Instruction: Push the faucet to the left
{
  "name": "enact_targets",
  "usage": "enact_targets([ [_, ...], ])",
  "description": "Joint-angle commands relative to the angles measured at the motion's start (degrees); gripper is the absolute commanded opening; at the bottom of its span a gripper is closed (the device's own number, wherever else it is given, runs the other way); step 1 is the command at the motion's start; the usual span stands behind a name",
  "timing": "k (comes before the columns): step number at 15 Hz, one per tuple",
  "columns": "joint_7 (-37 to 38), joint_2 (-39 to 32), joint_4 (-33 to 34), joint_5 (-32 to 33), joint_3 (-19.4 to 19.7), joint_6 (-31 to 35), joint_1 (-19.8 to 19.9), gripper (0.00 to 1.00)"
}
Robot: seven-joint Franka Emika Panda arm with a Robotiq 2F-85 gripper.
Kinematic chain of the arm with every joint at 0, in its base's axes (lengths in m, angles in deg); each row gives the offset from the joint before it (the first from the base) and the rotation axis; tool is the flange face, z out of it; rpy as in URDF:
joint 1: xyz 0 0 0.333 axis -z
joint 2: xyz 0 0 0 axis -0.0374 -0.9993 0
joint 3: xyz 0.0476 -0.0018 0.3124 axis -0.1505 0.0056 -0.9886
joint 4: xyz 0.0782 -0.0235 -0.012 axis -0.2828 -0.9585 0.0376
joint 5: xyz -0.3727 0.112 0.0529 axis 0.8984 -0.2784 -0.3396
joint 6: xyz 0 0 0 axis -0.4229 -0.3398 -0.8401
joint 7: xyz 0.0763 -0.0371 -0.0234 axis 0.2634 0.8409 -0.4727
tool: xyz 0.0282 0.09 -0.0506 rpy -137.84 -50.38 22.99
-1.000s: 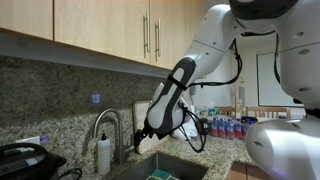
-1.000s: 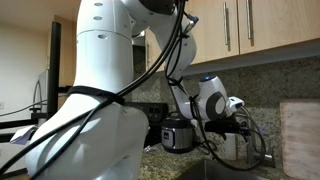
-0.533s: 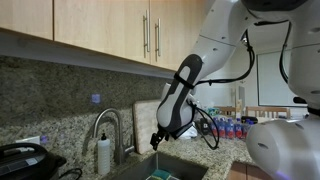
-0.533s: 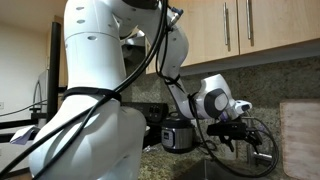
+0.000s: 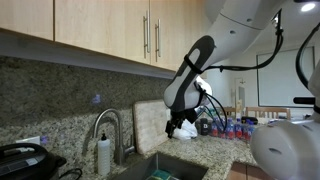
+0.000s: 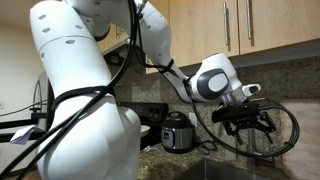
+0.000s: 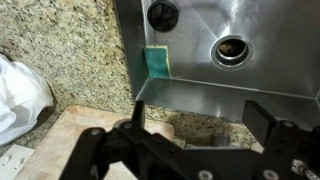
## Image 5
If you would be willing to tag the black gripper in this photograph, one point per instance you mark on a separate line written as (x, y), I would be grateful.
(185, 116)

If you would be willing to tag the stainless steel arched faucet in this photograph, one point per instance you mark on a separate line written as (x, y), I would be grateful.
(120, 146)

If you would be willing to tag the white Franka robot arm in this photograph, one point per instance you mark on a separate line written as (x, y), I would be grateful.
(233, 23)

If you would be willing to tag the white plastic bag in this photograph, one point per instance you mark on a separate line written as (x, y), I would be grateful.
(186, 131)

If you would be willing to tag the dark jar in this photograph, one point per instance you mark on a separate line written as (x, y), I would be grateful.
(204, 127)

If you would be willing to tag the stainless steel sink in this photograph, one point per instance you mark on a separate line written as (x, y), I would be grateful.
(180, 166)

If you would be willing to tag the teal green sponge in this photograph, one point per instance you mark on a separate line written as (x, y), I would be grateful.
(160, 175)

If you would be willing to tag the wooden chair backrest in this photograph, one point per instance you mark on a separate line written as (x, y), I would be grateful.
(266, 111)
(230, 110)

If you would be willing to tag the black flat object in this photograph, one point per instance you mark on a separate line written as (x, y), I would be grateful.
(250, 119)

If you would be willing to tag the white soap dispenser bottle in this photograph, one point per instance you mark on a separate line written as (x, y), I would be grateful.
(103, 156)

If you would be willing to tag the light wood cabinet door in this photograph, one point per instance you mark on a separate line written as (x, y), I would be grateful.
(23, 16)
(180, 30)
(100, 23)

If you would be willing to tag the black silver pressure cooker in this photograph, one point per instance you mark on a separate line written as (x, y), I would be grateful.
(23, 163)

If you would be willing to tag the round ceiling light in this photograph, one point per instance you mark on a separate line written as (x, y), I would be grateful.
(307, 6)

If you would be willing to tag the white wall board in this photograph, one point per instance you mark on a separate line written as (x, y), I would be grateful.
(283, 83)

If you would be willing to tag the white wall outlet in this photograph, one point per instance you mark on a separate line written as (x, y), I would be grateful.
(28, 140)

